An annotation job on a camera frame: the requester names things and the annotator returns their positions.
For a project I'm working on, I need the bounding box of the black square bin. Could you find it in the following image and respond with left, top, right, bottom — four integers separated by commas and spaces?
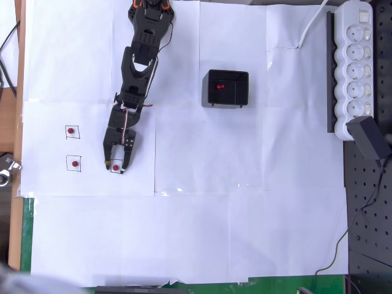
201, 69, 249, 108

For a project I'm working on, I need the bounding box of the white paper with drawn squares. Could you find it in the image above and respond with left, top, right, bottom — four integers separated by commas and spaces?
20, 99, 157, 197

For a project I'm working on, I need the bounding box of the metal clamp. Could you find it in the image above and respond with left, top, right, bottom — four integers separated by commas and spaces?
0, 157, 23, 187

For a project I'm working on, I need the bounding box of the green cutting mat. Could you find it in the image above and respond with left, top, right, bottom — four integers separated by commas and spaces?
20, 197, 347, 294

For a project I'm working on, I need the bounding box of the black flat device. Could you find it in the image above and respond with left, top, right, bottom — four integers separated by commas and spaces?
94, 285, 187, 294

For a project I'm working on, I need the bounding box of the grey rounded object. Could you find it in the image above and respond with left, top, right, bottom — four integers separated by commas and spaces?
0, 262, 82, 294

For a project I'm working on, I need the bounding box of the white power strip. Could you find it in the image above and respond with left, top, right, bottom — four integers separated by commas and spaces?
333, 1, 375, 141

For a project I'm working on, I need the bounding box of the black power adapter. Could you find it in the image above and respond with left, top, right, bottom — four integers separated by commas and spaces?
345, 115, 392, 160

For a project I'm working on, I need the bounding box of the black pegboard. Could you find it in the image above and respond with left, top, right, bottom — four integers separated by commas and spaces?
342, 0, 392, 294

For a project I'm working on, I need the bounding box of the red white servo wire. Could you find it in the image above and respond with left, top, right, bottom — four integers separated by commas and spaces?
121, 108, 131, 145

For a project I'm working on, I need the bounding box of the black rail under power strip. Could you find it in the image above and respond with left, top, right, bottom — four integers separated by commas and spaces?
326, 11, 337, 134

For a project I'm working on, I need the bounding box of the white power cable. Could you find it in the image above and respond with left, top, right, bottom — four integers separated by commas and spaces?
298, 0, 328, 50

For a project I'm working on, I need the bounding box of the thin black cable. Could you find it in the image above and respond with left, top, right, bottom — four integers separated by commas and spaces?
312, 159, 387, 294

